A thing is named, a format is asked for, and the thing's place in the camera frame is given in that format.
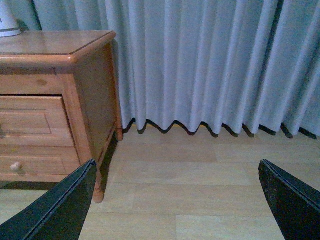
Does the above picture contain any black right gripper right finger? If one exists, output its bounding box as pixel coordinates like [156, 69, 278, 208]
[258, 159, 320, 240]

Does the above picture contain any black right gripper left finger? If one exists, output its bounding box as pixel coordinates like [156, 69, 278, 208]
[0, 159, 97, 240]

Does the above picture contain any lower drawer wooden knob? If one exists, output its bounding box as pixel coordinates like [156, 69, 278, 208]
[10, 162, 22, 172]

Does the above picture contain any wooden nightstand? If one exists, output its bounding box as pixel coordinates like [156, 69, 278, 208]
[0, 30, 124, 204]

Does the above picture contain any light grey curtain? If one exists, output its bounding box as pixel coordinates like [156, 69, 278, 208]
[8, 0, 320, 135]

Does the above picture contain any white cylindrical lamp base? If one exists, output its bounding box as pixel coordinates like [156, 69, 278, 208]
[0, 0, 22, 38]

